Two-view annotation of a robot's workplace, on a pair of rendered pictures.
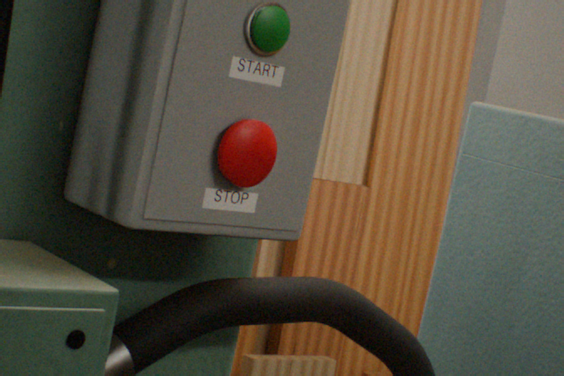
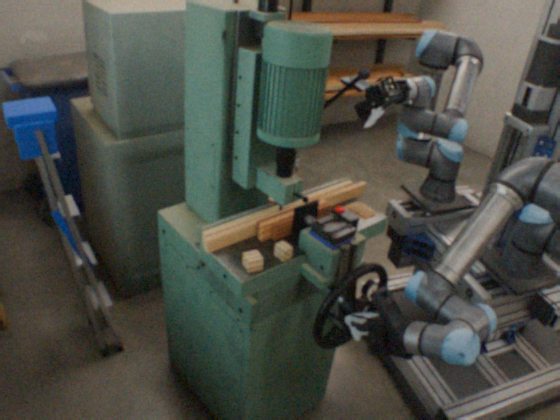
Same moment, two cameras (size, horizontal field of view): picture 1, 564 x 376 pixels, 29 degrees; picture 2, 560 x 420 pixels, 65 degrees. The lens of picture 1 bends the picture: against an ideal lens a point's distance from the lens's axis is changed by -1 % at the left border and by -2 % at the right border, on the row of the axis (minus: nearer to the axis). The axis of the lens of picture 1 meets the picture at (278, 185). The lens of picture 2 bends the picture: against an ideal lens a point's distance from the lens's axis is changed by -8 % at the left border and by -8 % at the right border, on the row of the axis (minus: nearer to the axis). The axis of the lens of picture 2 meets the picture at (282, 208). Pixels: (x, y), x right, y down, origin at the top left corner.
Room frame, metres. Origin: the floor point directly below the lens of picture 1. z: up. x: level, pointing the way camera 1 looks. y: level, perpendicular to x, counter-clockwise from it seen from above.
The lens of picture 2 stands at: (0.42, 1.61, 1.71)
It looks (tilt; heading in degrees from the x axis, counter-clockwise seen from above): 31 degrees down; 269
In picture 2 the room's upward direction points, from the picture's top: 6 degrees clockwise
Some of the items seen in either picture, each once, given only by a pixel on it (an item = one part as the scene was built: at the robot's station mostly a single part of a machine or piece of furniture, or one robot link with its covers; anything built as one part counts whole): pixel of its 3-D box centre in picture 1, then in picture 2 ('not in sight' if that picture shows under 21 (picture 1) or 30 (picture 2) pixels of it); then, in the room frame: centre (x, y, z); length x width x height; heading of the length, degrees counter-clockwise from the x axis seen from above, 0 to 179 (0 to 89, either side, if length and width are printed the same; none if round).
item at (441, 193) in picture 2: not in sight; (440, 183); (-0.25, -0.08, 0.87); 0.15 x 0.15 x 0.10
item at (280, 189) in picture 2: not in sight; (278, 185); (0.41, 0.36, 1.03); 0.14 x 0.07 x 0.09; 132
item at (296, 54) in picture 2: not in sight; (293, 83); (0.40, 0.37, 1.35); 0.18 x 0.18 x 0.31
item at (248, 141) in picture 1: (248, 153); not in sight; (0.48, 0.02, 1.36); 0.03 x 0.01 x 0.03; 132
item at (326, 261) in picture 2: not in sight; (331, 246); (0.24, 0.49, 0.92); 0.15 x 0.13 x 0.09; 42
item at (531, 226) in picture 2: not in sight; (538, 226); (-0.44, 0.38, 0.98); 0.13 x 0.12 x 0.14; 130
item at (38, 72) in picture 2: not in sight; (69, 136); (1.78, -1.03, 0.48); 0.64 x 0.54 x 0.97; 40
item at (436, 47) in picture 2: not in sight; (426, 100); (-0.13, -0.14, 1.19); 0.15 x 0.12 x 0.55; 157
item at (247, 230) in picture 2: not in sight; (295, 212); (0.35, 0.33, 0.92); 0.66 x 0.02 x 0.04; 42
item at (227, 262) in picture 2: not in sight; (310, 244); (0.30, 0.43, 0.87); 0.61 x 0.30 x 0.06; 42
